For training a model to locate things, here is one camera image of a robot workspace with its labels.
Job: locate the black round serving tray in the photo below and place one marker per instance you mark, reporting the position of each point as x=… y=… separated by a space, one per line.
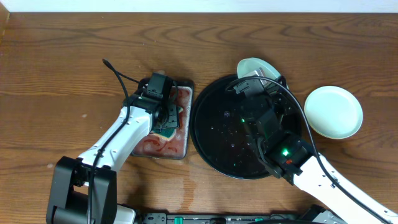
x=218 y=135

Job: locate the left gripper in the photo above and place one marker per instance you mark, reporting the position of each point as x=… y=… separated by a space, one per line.
x=175 y=114

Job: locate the pale green plate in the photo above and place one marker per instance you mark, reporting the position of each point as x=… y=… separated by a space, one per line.
x=333 y=112

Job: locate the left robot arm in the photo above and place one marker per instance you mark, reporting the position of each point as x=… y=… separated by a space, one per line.
x=84 y=190

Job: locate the black rectangular wash tray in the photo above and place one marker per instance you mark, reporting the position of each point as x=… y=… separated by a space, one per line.
x=155 y=146

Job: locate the green scrub sponge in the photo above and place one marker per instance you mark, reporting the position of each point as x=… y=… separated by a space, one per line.
x=168 y=134

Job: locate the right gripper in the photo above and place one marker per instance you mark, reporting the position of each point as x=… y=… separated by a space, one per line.
x=289 y=110

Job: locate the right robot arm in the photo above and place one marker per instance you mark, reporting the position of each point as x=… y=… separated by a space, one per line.
x=286 y=155

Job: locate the light blue plate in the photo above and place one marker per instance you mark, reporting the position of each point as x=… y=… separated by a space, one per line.
x=255 y=67

